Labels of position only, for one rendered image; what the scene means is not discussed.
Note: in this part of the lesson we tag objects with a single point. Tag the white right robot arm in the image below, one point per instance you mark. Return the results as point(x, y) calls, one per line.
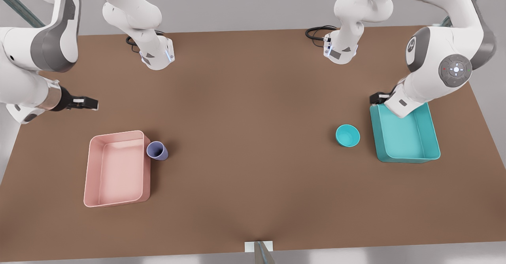
point(47, 38)

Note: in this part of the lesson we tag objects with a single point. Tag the lavender cup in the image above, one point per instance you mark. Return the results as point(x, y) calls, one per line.
point(157, 150)

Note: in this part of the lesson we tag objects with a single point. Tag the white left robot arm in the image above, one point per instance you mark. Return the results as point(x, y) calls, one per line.
point(446, 62)

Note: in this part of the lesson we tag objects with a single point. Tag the teal rectangular box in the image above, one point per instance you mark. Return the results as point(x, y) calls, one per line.
point(404, 134)

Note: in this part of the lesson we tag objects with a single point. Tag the teal bowl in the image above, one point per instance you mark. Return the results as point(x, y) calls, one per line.
point(348, 135)

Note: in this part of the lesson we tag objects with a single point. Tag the pink rectangular box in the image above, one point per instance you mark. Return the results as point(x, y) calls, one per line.
point(117, 168)

